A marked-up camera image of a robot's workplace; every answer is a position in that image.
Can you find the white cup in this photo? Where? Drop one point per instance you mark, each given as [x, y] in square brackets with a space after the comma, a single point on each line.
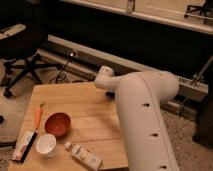
[46, 145]

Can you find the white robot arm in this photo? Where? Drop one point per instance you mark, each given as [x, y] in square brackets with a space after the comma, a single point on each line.
[138, 96]

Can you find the wooden table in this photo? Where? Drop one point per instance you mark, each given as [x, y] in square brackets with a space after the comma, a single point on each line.
[94, 124]

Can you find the metal stand right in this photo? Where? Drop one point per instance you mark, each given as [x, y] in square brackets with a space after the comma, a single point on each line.
[194, 81]

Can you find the red bowl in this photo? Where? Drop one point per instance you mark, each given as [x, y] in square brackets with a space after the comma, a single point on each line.
[58, 124]

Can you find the black office chair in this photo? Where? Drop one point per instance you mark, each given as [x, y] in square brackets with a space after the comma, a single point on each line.
[20, 38]

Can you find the orange carrot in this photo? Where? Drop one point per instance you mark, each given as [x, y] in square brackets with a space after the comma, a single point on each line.
[37, 116]

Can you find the toothpaste box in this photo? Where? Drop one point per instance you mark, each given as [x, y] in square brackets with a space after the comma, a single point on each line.
[24, 146]

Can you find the distant chair base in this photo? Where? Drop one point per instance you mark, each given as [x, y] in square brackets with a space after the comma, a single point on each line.
[203, 10]

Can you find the white plastic bottle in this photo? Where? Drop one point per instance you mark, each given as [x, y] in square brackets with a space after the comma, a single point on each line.
[84, 156]

